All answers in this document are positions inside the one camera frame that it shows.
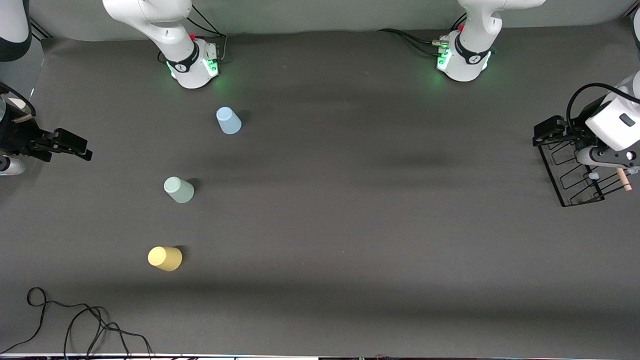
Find black wire cup holder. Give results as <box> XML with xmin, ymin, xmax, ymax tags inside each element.
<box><xmin>538</xmin><ymin>139</ymin><xmax>640</xmax><ymax>208</ymax></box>

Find pale green plastic cup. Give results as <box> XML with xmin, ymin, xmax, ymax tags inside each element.
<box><xmin>163</xmin><ymin>176</ymin><xmax>195</xmax><ymax>204</ymax></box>

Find yellow plastic cup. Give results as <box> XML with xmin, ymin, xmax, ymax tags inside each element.
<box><xmin>147</xmin><ymin>246</ymin><xmax>184</xmax><ymax>273</ymax></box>

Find light blue plastic cup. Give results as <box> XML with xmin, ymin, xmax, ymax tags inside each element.
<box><xmin>216</xmin><ymin>106</ymin><xmax>243</xmax><ymax>135</ymax></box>

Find dark grey table mat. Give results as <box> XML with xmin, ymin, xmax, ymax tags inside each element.
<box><xmin>0</xmin><ymin>19</ymin><xmax>640</xmax><ymax>357</ymax></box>

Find black metal rail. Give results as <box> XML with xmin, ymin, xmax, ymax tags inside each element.
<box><xmin>29</xmin><ymin>16</ymin><xmax>54</xmax><ymax>42</ymax></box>

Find thin black loose cable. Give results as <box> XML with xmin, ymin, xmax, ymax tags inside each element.
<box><xmin>0</xmin><ymin>286</ymin><xmax>154</xmax><ymax>360</ymax></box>

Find black left arm base cables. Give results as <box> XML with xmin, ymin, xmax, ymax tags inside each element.
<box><xmin>377</xmin><ymin>14</ymin><xmax>468</xmax><ymax>57</ymax></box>

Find black arm base cables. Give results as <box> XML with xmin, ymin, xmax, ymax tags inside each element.
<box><xmin>377</xmin><ymin>14</ymin><xmax>468</xmax><ymax>57</ymax></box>
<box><xmin>159</xmin><ymin>4</ymin><xmax>229</xmax><ymax>65</ymax></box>

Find black right arm base cables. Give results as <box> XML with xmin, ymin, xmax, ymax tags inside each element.
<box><xmin>159</xmin><ymin>4</ymin><xmax>229</xmax><ymax>65</ymax></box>

